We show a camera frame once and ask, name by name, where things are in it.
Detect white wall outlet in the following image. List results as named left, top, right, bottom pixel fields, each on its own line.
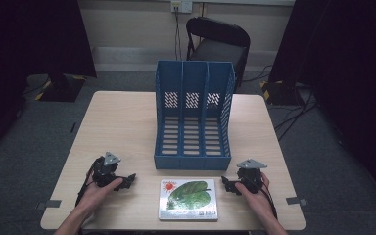
left=170, top=0, right=194, bottom=15

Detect grey tape strip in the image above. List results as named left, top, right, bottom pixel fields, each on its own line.
left=285, top=196, right=308, bottom=207
left=35, top=199, right=63, bottom=211

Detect black folding chair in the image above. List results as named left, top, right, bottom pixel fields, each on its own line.
left=185, top=16, right=252, bottom=89

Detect right hand-held gripper cable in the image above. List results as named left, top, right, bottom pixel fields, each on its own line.
left=259, top=180, right=279, bottom=220

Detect black curtain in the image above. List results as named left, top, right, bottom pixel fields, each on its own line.
left=268, top=0, right=376, bottom=209
left=0, top=0, right=98, bottom=165

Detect left hand-held gripper cable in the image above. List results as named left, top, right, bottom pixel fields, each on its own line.
left=74, top=161, right=98, bottom=208

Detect black wall outlet cable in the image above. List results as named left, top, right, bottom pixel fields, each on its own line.
left=173, top=6, right=183, bottom=62

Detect blue file rack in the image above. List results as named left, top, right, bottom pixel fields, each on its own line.
left=153, top=59, right=236, bottom=171

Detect person's right hand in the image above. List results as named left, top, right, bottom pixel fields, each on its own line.
left=234, top=171, right=272, bottom=217

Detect black stand base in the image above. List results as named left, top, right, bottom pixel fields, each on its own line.
left=34, top=73, right=87, bottom=103
left=258, top=79, right=304, bottom=107

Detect person's left hand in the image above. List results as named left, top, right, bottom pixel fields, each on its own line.
left=83, top=175, right=124, bottom=213

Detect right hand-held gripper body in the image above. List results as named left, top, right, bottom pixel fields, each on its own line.
left=236, top=158, right=269, bottom=194

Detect black floor cables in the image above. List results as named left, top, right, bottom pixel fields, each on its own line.
left=241, top=64, right=318, bottom=142

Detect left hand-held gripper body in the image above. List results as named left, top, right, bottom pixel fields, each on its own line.
left=92, top=151, right=122, bottom=188

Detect hand-held gripper cable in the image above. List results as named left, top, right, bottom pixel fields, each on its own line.
left=74, top=161, right=98, bottom=208
left=259, top=180, right=279, bottom=220

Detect green leaf picture book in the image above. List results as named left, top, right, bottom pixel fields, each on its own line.
left=158, top=177, right=219, bottom=222

